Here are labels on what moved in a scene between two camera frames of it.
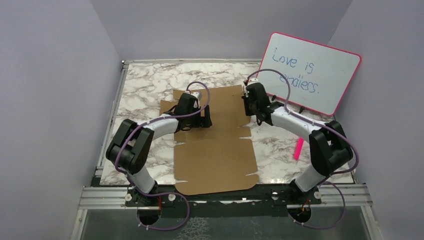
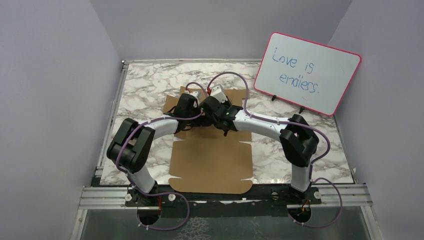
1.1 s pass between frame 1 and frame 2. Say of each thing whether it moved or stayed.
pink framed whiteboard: stayed
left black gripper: stayed
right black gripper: moved
